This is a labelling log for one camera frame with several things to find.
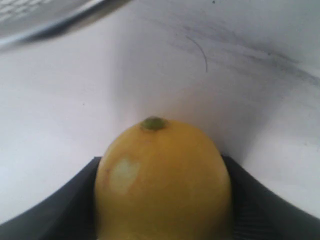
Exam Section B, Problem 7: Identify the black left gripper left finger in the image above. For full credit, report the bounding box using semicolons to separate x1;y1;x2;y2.
0;157;101;240

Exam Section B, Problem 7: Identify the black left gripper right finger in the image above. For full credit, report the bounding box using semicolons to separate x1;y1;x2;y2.
222;155;320;240

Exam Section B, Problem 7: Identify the yellow lemon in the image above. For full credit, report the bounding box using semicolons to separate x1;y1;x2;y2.
94;116;233;240

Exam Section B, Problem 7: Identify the steel wire mesh basket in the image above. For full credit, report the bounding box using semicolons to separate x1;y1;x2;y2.
0;0;128;52

